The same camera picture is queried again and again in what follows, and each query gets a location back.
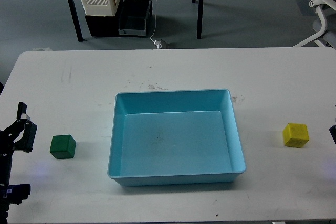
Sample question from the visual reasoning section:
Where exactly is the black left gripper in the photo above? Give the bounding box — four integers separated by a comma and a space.
1, 102, 37, 185

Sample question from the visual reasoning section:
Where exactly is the green wooden cube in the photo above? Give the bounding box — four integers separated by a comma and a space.
49, 135, 76, 159

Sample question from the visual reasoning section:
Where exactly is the yellow wooden cube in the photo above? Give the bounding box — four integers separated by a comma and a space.
282, 123, 310, 148

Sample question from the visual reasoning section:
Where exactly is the black storage box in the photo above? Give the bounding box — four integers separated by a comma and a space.
85, 0, 124, 37

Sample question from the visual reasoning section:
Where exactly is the light blue plastic tray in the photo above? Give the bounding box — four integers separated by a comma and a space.
108, 89, 246, 186

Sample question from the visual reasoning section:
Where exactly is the white power adapter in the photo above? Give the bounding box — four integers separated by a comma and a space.
153, 40, 169, 49

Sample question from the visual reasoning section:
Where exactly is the dark grey open bin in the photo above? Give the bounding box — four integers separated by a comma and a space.
118, 0, 152, 37

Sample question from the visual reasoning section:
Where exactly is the black table leg left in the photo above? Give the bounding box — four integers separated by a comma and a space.
67, 0, 84, 42

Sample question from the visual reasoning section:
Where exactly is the black table leg right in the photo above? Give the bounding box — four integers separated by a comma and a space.
196, 0, 204, 39

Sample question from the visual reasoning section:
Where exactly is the white office chair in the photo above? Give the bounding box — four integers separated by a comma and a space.
295, 0, 335, 49

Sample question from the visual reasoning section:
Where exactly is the white hanging cable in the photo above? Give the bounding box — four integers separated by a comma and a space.
149, 0, 159, 41

